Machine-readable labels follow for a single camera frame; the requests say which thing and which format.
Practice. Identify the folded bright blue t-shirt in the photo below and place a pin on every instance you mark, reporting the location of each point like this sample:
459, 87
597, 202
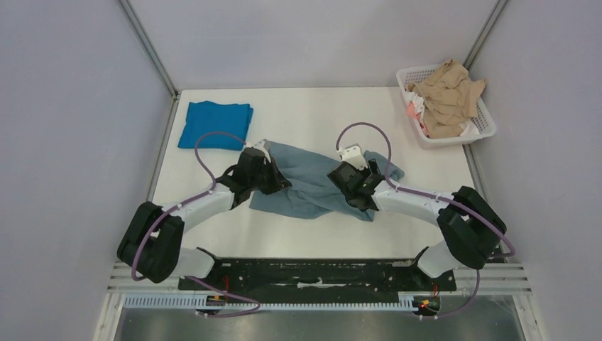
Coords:
212, 125

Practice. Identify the grey-blue t-shirt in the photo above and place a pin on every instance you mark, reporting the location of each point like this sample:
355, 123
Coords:
311, 194

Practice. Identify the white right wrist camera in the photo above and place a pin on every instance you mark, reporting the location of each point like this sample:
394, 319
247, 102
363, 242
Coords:
353, 156

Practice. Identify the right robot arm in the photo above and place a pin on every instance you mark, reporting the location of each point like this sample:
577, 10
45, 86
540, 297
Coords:
470, 227

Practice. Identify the white slotted cable duct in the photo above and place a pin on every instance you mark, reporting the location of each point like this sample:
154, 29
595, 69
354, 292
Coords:
207, 301

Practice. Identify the aluminium frame rail left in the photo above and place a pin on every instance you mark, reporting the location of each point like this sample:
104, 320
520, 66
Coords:
148, 47

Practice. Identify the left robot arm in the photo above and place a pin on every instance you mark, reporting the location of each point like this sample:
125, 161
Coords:
152, 244

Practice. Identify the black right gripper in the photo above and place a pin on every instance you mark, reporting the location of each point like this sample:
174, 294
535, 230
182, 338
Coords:
346, 177

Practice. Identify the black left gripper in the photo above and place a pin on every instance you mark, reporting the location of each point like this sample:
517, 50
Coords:
279, 181

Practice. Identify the pink and white garment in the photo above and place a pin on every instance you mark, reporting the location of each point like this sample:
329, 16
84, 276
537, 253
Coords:
415, 109

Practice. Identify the white plastic laundry basket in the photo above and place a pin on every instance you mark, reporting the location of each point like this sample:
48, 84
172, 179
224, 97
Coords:
484, 123

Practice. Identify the beige t-shirt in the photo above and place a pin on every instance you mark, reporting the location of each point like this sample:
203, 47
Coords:
450, 100

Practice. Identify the aluminium frame rail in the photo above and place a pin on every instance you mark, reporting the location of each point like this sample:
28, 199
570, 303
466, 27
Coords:
482, 37
148, 47

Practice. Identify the aluminium frame rail right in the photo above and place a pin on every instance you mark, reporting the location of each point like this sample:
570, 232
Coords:
482, 37

